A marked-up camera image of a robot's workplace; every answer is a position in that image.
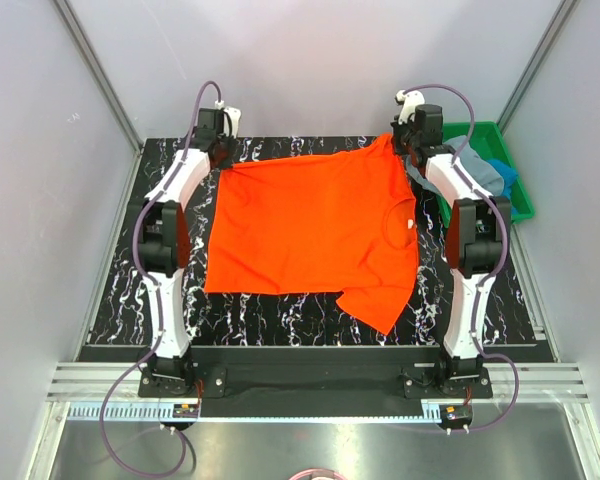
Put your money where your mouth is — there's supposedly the grey-blue t shirt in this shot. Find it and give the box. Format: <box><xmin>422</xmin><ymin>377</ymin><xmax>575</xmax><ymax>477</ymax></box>
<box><xmin>405</xmin><ymin>144</ymin><xmax>505</xmax><ymax>196</ymax></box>

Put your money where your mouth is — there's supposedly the orange t shirt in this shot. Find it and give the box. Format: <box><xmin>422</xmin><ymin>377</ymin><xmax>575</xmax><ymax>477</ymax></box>
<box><xmin>205</xmin><ymin>133</ymin><xmax>419</xmax><ymax>335</ymax></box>

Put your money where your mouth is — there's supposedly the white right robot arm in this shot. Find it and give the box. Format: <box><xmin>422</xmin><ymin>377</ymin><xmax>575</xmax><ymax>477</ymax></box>
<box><xmin>392</xmin><ymin>99</ymin><xmax>511</xmax><ymax>399</ymax></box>

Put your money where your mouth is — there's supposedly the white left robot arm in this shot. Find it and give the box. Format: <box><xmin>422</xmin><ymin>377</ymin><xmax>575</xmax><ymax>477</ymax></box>
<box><xmin>130</xmin><ymin>101</ymin><xmax>241</xmax><ymax>397</ymax></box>

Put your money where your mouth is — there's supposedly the green plastic bin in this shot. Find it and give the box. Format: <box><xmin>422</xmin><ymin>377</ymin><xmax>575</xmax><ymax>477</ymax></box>
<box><xmin>437</xmin><ymin>121</ymin><xmax>535</xmax><ymax>227</ymax></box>

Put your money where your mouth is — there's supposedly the blue t shirt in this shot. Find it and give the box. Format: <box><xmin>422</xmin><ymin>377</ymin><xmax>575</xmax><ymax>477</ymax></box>
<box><xmin>488</xmin><ymin>159</ymin><xmax>518</xmax><ymax>216</ymax></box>

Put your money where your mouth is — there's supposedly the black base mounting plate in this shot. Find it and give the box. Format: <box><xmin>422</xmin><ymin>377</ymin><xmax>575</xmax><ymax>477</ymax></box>
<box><xmin>139</xmin><ymin>346</ymin><xmax>493</xmax><ymax>400</ymax></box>

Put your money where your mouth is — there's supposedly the left connector box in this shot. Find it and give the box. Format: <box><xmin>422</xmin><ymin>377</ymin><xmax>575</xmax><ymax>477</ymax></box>
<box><xmin>173</xmin><ymin>399</ymin><xmax>201</xmax><ymax>418</ymax></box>

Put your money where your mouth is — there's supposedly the connector box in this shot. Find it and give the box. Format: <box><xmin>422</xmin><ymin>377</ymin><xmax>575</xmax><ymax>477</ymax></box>
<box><xmin>440</xmin><ymin>404</ymin><xmax>473</xmax><ymax>429</ymax></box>
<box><xmin>173</xmin><ymin>399</ymin><xmax>201</xmax><ymax>418</ymax></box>

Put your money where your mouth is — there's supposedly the right connector box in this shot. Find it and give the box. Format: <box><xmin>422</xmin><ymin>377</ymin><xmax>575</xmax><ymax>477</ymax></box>
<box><xmin>440</xmin><ymin>404</ymin><xmax>473</xmax><ymax>429</ymax></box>

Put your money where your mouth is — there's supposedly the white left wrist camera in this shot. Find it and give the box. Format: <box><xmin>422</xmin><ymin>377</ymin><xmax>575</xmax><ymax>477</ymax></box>
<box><xmin>214</xmin><ymin>100</ymin><xmax>242</xmax><ymax>138</ymax></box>

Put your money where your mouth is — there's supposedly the left aluminium corner post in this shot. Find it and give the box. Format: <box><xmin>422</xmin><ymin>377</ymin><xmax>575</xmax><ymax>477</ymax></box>
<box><xmin>50</xmin><ymin>0</ymin><xmax>144</xmax><ymax>153</ymax></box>

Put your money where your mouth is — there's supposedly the aluminium corner post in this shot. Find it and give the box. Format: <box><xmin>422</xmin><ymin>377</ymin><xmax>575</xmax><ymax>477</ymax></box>
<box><xmin>50</xmin><ymin>0</ymin><xmax>144</xmax><ymax>153</ymax></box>
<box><xmin>497</xmin><ymin>0</ymin><xmax>580</xmax><ymax>133</ymax></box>

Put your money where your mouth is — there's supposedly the right aluminium corner post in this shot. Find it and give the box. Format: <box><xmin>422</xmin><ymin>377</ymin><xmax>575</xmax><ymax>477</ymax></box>
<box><xmin>497</xmin><ymin>0</ymin><xmax>580</xmax><ymax>133</ymax></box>

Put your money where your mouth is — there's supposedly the aluminium frame rail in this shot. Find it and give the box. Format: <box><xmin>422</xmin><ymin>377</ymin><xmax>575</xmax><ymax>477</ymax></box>
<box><xmin>47</xmin><ymin>363</ymin><xmax>588</xmax><ymax>424</ymax></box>

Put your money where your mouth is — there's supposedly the pink cable loop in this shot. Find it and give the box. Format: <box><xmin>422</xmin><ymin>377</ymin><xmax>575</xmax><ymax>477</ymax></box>
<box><xmin>288</xmin><ymin>467</ymin><xmax>342</xmax><ymax>480</ymax></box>

